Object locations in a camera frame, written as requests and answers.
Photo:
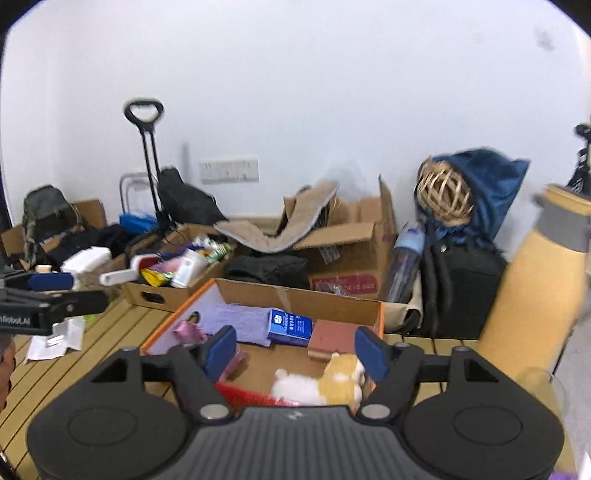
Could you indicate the pink sponge block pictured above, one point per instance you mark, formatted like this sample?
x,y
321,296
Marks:
x,y
330,339

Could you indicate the lavender towel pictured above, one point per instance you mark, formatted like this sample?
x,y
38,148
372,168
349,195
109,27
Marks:
x,y
240,321

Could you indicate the small brown cardboard box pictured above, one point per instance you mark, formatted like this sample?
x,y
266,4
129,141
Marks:
x,y
152,296

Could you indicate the white packet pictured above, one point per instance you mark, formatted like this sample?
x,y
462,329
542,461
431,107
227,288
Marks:
x,y
187,267

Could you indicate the beige fleece cloth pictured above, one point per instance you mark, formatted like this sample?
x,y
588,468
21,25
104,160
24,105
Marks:
x,y
277,240

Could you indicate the dark backpack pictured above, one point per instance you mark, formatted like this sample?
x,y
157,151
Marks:
x,y
46,207

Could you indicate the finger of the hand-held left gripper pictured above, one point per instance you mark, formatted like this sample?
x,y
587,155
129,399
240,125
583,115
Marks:
x,y
51,282
83,302

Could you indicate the blue water bottle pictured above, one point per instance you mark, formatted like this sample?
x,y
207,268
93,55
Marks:
x,y
408,240

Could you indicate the purple tissue box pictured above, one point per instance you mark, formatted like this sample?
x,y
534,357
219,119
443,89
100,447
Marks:
x,y
565,477

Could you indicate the wall socket plate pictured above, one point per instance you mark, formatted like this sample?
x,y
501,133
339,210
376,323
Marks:
x,y
228,169

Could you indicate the rattan ball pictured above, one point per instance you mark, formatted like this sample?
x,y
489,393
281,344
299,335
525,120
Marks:
x,y
443,194

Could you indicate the blue fabric item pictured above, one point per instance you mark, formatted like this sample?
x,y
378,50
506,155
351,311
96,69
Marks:
x,y
136,221

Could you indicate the black cloth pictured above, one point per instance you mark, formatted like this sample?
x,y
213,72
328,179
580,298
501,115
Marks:
x,y
268,270

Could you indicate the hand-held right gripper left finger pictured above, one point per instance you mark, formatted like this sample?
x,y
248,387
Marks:
x,y
221,350

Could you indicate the large open cardboard box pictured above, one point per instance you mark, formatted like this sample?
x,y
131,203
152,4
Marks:
x,y
341,244

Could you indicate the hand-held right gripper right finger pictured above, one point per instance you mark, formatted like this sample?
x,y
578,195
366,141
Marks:
x,y
369,353

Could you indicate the white box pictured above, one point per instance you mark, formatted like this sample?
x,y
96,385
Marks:
x,y
87,259

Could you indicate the glass cup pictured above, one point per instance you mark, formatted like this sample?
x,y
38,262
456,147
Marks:
x,y
549,383

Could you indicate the black clothing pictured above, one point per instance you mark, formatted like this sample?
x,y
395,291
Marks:
x,y
101,240

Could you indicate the yellow and white plush toy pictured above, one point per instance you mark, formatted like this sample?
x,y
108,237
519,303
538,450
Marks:
x,y
318,378

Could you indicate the red cardboard box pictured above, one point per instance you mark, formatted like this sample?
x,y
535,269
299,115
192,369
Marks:
x,y
286,295

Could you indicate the white paper sheets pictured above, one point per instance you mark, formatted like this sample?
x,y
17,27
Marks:
x,y
69,332

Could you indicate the black trolley bag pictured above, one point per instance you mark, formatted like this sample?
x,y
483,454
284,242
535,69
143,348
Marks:
x,y
189,203

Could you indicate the black trolley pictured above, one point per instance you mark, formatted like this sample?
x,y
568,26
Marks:
x,y
144,101

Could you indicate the black tripod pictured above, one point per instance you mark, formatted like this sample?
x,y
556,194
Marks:
x,y
582,175

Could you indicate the yellow plastic item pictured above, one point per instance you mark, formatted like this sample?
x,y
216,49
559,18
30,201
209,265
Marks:
x,y
152,277

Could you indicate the yellow thermos jug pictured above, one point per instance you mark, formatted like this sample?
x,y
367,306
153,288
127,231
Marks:
x,y
531,286

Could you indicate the beige cloth bag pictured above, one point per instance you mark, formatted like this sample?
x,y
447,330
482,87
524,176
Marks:
x,y
401,314

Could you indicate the pink toy item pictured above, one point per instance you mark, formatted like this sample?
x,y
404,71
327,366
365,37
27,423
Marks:
x,y
187,330

